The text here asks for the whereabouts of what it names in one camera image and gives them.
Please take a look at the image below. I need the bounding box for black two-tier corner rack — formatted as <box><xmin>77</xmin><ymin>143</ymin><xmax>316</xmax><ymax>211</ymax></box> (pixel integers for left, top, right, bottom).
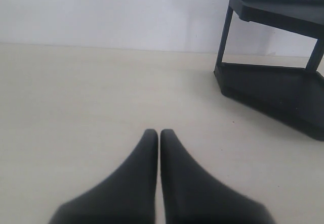
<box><xmin>214</xmin><ymin>0</ymin><xmax>323</xmax><ymax>141</ymax></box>

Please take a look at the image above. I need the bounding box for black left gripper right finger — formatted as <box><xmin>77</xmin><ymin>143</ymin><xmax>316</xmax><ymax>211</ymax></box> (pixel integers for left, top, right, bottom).
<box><xmin>160</xmin><ymin>129</ymin><xmax>275</xmax><ymax>223</ymax></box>

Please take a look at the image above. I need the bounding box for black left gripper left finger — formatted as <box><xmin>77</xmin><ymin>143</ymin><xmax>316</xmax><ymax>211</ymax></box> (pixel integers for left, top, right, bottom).
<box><xmin>50</xmin><ymin>129</ymin><xmax>158</xmax><ymax>223</ymax></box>

